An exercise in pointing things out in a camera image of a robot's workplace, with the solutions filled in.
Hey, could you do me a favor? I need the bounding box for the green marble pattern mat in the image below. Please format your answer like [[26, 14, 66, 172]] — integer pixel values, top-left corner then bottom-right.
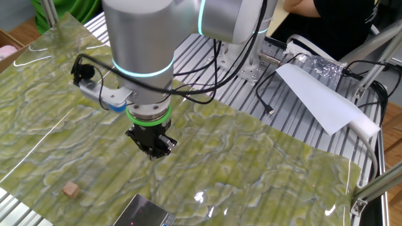
[[0, 12, 362, 226]]

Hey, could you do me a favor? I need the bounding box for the grey white chair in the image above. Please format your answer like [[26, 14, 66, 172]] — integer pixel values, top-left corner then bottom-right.
[[286, 18, 402, 67]]

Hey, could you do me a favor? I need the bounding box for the white foam block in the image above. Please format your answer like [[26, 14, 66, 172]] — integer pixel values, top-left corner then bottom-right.
[[347, 106, 381, 139]]

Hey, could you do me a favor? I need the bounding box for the bare person forearm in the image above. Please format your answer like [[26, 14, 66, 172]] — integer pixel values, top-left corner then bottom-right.
[[282, 0, 321, 18]]

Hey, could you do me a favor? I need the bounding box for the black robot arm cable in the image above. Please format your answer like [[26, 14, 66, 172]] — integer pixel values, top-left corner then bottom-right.
[[70, 0, 268, 106]]

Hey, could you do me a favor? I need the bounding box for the black cable bundle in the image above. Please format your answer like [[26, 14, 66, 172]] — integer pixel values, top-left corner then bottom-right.
[[342, 59, 402, 126]]

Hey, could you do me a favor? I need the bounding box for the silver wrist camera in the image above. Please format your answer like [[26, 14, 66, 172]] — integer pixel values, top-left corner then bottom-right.
[[77, 77, 134, 113]]

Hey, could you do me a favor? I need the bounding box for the aluminium frame post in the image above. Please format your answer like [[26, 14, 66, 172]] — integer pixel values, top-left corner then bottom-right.
[[354, 31, 402, 100], [350, 161, 402, 217], [40, 0, 59, 28]]

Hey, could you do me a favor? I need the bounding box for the pink soft object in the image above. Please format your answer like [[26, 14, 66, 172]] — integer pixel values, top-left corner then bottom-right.
[[0, 45, 19, 62]]

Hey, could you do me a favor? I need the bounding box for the cardboard box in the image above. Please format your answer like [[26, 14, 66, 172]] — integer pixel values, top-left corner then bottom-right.
[[0, 28, 29, 75]]

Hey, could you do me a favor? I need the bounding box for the metal cylinder connector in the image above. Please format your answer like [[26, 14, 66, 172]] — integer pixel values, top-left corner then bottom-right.
[[259, 51, 282, 66]]

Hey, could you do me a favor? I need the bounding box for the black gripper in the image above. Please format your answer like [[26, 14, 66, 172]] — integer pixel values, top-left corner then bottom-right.
[[125, 122, 178, 161]]

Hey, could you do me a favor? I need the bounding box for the silver digital pocket scale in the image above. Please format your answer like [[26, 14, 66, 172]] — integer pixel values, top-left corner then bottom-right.
[[112, 193, 177, 226]]

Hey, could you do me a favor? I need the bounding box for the small wooden cube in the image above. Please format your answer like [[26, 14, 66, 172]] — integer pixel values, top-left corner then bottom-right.
[[62, 181, 82, 199]]

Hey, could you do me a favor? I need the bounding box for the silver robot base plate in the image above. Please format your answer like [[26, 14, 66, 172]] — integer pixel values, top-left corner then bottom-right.
[[216, 39, 283, 84]]

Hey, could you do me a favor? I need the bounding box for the person in black shirt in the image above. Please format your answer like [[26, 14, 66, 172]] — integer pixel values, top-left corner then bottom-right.
[[271, 0, 383, 61]]

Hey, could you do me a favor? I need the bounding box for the beige wooden desk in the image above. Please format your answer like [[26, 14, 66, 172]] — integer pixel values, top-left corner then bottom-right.
[[268, 0, 291, 37]]

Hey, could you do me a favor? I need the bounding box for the green fabric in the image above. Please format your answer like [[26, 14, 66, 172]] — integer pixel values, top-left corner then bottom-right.
[[30, 0, 103, 35]]

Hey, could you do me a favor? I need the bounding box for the white paper sheet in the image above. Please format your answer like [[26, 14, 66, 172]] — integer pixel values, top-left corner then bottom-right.
[[275, 63, 367, 136]]

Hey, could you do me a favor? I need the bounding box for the clear plastic bag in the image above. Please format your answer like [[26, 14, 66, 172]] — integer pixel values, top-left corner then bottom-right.
[[285, 40, 348, 87]]

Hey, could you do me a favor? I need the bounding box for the green adapter ring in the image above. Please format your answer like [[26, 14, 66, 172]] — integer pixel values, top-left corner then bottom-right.
[[125, 105, 173, 127]]

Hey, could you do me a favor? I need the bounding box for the white flexible hose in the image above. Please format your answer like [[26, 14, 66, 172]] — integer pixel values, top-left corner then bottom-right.
[[347, 121, 379, 183]]

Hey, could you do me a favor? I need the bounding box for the black usb cable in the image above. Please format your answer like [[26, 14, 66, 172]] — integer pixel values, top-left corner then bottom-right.
[[254, 53, 304, 116]]

